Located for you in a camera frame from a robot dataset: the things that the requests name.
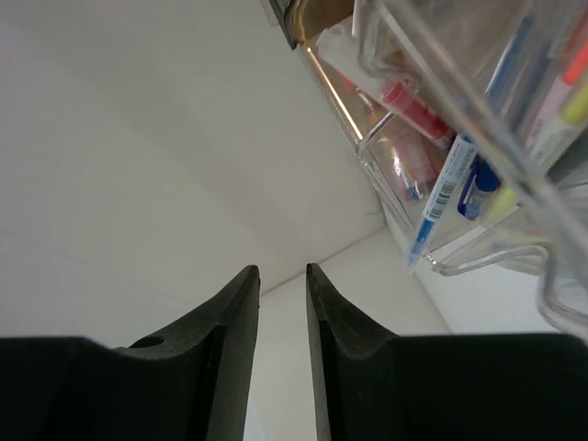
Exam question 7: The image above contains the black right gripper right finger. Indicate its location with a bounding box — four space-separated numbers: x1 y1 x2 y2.
306 264 587 440

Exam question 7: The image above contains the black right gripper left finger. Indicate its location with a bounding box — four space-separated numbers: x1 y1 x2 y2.
1 266 261 440

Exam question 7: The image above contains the dark blue pen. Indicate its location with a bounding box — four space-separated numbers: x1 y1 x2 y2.
458 156 501 221

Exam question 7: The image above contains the blue white ballpoint pen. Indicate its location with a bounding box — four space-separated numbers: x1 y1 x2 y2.
405 134 477 274

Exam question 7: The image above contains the red pen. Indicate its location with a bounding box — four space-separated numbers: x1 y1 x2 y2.
380 81 454 150

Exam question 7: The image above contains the orange yellow highlighter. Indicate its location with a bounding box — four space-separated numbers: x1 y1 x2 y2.
525 31 587 152

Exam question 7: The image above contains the clear acrylic desk organizer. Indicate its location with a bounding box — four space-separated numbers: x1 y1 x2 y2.
266 1 587 338

